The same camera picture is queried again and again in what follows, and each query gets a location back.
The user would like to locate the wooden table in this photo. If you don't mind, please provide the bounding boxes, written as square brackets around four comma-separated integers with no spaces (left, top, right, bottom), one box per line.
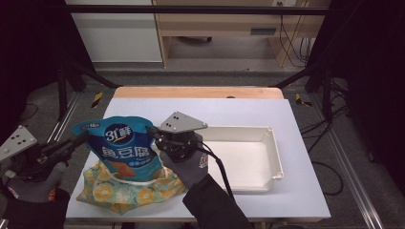
[65,85,332,224]

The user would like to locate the white cabinet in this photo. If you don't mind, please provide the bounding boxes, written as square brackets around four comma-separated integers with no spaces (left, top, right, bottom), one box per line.
[65,0,164,64]

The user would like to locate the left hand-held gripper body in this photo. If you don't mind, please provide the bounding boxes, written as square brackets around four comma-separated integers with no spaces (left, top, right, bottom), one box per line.
[0,124,70,184]

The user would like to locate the black floor cables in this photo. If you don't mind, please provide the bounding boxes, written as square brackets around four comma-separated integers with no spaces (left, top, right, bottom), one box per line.
[299,79,350,155]

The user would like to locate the black metal stand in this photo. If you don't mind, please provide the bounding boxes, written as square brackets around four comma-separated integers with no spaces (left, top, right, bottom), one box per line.
[272,58,336,123]
[56,58,123,122]

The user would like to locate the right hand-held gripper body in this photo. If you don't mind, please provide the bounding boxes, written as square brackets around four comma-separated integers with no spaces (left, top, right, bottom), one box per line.
[155,111,209,164]

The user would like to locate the black hanging cables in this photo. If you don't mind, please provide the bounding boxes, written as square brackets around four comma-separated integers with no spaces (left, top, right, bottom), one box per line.
[278,13,316,69]

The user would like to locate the white plastic tray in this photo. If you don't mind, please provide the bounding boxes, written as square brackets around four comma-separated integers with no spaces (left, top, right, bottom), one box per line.
[198,125,285,194]

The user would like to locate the person's right hand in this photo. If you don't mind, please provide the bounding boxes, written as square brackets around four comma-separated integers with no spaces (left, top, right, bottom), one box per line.
[160,133,212,189]

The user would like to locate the thin black floor cable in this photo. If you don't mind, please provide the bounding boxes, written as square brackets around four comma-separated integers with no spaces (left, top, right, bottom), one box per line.
[19,102,40,122]

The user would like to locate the blue snack packet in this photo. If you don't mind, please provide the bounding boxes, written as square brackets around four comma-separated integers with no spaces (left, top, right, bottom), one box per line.
[70,115,165,183]

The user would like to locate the black floor cable loop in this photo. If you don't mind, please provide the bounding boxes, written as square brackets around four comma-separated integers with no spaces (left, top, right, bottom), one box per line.
[310,160,346,197]

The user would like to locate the right hand-held gripper cable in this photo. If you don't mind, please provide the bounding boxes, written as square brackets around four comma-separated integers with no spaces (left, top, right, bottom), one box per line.
[190,140,236,199]

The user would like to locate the black horizontal frame bar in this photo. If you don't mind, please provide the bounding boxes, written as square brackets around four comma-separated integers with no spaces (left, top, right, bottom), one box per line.
[63,4,332,16]

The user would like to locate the aluminium rail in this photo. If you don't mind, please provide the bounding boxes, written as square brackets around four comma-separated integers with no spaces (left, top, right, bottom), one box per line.
[308,94,385,229]
[0,91,82,229]

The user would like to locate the person's left hand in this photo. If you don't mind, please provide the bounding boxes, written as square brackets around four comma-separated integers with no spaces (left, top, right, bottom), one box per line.
[4,161,69,204]

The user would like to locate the light wooden desk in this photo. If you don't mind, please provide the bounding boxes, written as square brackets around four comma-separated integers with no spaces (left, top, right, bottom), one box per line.
[152,0,332,69]

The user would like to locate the teal orange patterned cloth bag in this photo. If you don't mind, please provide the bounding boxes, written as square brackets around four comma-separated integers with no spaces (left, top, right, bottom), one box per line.
[75,156,189,216]

